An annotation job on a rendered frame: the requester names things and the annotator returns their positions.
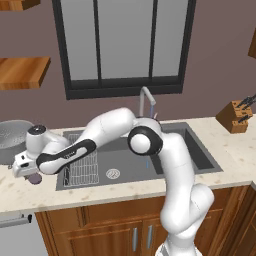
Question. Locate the wooden cupboard door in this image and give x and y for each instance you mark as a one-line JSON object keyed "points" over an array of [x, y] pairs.
{"points": [[100, 240], [155, 233]]}

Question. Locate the wooden wall cupboard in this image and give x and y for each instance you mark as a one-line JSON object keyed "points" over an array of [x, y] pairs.
{"points": [[253, 45]]}

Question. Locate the wooden corner cupboard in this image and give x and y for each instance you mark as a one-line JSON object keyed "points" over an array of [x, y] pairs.
{"points": [[245, 223]]}

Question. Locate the wooden wall shelf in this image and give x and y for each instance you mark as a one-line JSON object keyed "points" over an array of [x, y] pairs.
{"points": [[21, 71], [16, 4]]}

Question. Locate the silver sink faucet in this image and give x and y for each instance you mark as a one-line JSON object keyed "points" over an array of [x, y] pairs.
{"points": [[145, 96]]}

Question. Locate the grey kitchen sink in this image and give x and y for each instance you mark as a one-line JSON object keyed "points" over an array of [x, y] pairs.
{"points": [[130, 168]]}

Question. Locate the purple eggplant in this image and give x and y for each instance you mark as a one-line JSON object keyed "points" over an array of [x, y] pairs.
{"points": [[35, 179]]}

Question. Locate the grey metal pot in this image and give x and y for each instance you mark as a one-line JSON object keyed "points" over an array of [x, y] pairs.
{"points": [[11, 140]]}

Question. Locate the grey dishwasher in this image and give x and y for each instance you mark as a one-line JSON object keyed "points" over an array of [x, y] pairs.
{"points": [[20, 240]]}

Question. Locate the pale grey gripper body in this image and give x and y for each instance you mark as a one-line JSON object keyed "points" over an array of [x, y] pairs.
{"points": [[22, 170]]}

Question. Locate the wooden knife block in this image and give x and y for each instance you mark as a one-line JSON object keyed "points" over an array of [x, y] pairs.
{"points": [[231, 116]]}

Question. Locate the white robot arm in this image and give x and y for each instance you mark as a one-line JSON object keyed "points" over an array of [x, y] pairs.
{"points": [[176, 173]]}

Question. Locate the black framed window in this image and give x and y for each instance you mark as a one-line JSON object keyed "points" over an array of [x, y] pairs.
{"points": [[125, 43]]}

